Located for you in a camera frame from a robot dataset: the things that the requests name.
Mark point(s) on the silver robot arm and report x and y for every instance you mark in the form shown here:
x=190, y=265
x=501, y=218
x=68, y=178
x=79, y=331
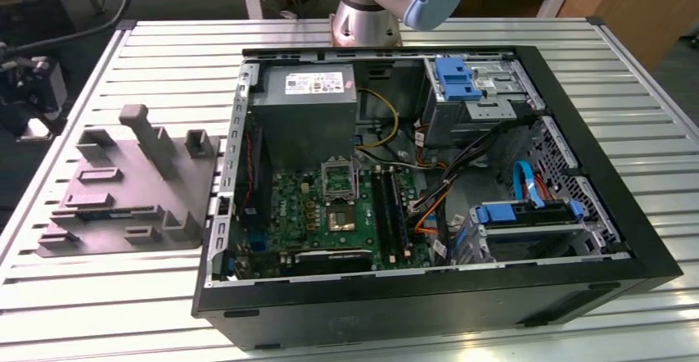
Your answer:
x=363, y=22

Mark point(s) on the CPU socket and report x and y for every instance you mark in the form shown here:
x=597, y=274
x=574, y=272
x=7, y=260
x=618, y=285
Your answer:
x=343, y=220

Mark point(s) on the grey parts rack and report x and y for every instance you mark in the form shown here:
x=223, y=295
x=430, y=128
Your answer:
x=136, y=190

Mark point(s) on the RAM stick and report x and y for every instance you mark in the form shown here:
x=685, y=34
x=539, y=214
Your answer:
x=110, y=215

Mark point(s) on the grey power supply unit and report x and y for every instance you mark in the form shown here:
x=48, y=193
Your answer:
x=301, y=124

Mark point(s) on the blue port connector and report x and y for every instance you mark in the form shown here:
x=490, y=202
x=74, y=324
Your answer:
x=230, y=267
x=258, y=242

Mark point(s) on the green motherboard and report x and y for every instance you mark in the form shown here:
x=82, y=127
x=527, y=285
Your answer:
x=295, y=214

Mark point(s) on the black graphics card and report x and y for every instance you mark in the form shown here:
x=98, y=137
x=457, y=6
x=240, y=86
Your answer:
x=333, y=257

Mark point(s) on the RAM slot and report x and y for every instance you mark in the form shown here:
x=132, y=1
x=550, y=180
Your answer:
x=389, y=214
x=382, y=214
x=394, y=214

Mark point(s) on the blue plastic disk carrier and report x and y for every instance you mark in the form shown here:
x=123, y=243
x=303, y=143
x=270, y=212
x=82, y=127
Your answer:
x=455, y=75

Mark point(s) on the black PC case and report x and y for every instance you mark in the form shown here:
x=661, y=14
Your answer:
x=382, y=317

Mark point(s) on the silver metal drive cage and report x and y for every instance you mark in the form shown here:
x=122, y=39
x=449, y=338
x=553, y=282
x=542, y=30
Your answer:
x=595, y=239
x=491, y=112

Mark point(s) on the hard disk in blue carrier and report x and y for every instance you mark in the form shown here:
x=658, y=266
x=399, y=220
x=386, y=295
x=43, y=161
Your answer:
x=497, y=214

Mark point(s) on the wooden cabinet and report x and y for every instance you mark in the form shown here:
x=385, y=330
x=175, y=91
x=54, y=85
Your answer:
x=645, y=10

